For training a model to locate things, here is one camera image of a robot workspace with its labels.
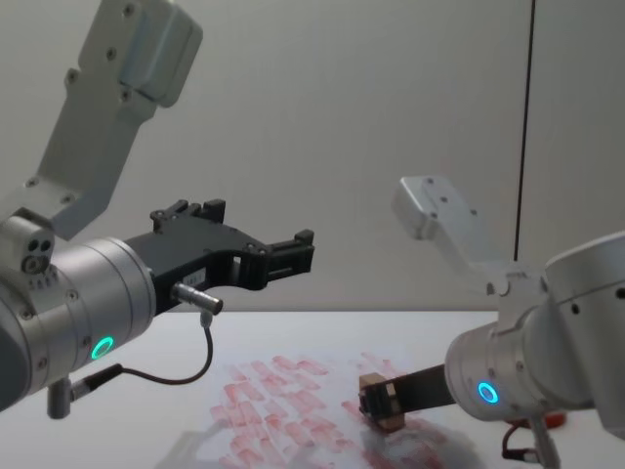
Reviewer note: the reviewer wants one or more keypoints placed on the small wooden block eraser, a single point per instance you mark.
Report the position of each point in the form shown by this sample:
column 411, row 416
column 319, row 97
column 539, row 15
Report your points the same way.
column 391, row 424

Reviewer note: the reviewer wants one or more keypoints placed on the white sheet with red marks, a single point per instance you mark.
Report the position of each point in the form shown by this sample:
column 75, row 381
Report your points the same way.
column 283, row 396

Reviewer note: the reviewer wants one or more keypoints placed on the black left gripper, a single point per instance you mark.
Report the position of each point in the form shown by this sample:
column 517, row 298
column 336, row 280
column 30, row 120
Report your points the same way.
column 195, row 254

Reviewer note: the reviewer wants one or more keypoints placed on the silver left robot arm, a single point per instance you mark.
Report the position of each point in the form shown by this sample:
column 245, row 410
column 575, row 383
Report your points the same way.
column 93, row 283

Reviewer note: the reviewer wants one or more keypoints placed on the small red round item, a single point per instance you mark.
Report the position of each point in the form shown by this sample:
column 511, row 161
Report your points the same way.
column 556, row 419

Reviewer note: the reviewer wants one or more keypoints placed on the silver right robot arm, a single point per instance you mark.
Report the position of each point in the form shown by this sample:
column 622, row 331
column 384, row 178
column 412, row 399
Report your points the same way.
column 537, row 371

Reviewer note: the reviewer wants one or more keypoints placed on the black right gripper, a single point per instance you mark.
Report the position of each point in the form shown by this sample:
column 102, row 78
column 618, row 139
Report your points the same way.
column 427, row 388

